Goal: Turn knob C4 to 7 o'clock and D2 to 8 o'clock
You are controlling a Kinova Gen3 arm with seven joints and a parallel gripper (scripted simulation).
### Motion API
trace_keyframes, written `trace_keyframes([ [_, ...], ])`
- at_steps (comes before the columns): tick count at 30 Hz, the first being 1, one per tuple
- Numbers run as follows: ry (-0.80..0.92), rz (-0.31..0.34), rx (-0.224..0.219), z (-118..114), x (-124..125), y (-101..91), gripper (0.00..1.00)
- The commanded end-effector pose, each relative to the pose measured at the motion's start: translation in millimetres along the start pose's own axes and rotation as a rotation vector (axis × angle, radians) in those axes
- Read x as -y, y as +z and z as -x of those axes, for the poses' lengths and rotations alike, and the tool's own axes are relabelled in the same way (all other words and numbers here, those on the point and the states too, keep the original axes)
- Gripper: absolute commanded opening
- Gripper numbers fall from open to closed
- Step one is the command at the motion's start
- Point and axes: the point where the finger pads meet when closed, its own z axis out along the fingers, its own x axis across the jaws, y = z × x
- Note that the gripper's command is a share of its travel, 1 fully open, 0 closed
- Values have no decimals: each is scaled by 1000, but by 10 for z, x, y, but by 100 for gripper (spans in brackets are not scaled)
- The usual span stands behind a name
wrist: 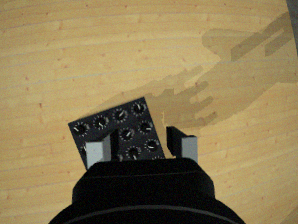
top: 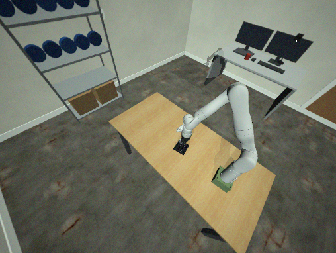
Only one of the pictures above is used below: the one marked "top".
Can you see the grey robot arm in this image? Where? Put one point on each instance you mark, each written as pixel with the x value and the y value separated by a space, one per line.
pixel 238 96

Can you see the black knob box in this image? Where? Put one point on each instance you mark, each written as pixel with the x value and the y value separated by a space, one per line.
pixel 182 149

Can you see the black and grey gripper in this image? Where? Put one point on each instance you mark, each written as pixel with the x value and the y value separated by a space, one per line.
pixel 184 138

